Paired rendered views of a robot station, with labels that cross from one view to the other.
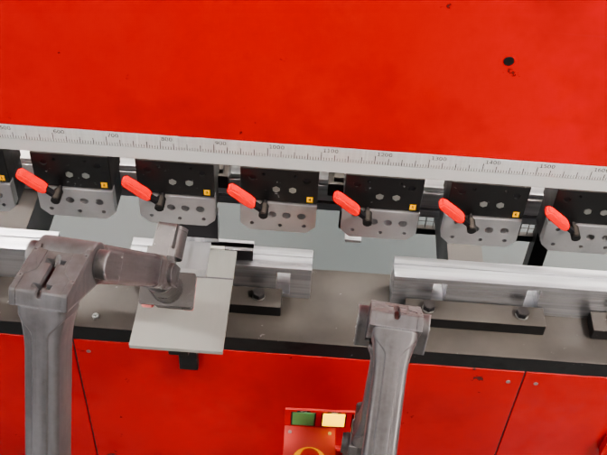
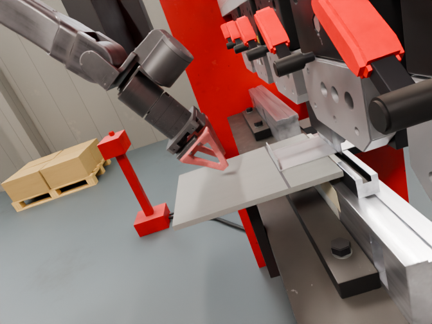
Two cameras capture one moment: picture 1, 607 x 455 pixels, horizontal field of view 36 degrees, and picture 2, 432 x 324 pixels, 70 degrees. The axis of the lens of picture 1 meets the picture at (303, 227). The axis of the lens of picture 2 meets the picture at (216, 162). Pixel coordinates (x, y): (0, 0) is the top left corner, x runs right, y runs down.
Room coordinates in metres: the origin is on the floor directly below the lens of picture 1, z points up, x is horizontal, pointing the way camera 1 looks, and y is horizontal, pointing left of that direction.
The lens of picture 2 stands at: (1.19, -0.25, 1.24)
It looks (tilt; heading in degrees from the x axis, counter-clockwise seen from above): 22 degrees down; 94
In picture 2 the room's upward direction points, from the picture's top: 21 degrees counter-clockwise
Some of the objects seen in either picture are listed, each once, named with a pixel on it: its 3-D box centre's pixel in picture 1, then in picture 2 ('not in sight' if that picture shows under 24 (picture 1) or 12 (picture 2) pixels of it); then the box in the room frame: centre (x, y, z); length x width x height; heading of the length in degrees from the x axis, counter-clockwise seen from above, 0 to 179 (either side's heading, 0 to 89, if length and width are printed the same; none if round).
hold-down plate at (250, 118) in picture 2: not in sight; (254, 122); (1.30, 0.83, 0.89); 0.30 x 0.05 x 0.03; 89
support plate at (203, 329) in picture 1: (185, 297); (247, 175); (1.20, 0.23, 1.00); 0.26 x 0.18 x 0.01; 179
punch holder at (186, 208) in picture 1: (179, 180); (300, 38); (1.35, 0.25, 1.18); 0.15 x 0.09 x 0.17; 89
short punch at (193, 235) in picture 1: (194, 225); (324, 118); (1.35, 0.23, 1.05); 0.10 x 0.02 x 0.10; 89
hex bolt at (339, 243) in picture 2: (258, 293); (341, 247); (1.29, 0.09, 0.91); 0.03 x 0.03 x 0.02
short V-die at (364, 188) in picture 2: (206, 247); (337, 158); (1.35, 0.20, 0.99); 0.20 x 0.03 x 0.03; 89
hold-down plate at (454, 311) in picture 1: (473, 316); not in sight; (1.28, -0.38, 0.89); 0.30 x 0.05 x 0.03; 89
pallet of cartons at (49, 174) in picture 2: not in sight; (60, 172); (-1.17, 3.71, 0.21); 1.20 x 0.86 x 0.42; 174
